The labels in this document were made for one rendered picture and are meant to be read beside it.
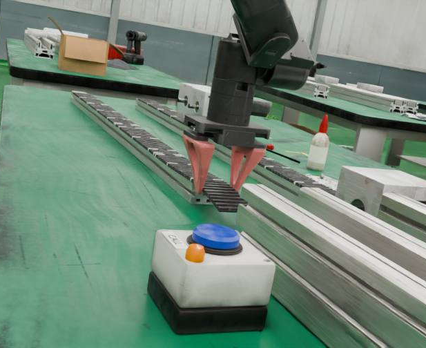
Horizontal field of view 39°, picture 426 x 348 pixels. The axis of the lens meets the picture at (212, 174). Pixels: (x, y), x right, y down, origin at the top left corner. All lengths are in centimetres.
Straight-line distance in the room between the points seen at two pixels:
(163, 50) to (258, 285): 1143
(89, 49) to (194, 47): 935
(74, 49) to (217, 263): 230
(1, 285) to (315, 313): 26
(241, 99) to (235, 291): 34
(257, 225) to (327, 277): 13
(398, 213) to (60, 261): 39
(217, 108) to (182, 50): 1121
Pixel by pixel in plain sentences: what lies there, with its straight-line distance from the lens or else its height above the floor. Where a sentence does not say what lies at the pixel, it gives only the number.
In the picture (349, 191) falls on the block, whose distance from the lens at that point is 79.
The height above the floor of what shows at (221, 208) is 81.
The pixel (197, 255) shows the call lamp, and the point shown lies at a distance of 46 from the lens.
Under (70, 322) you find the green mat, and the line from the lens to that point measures 48.
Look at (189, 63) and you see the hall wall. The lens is 1203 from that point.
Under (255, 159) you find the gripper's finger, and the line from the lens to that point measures 79.
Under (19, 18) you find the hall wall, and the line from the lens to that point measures 1153.
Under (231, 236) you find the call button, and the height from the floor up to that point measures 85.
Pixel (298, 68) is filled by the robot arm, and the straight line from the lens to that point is 81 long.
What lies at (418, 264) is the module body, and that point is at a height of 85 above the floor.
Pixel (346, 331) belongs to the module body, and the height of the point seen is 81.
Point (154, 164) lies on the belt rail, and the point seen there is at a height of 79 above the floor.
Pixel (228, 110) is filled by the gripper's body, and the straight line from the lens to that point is 76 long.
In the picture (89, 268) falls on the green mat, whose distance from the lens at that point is 58.
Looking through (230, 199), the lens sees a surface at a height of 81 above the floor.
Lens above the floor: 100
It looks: 12 degrees down
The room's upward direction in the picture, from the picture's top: 10 degrees clockwise
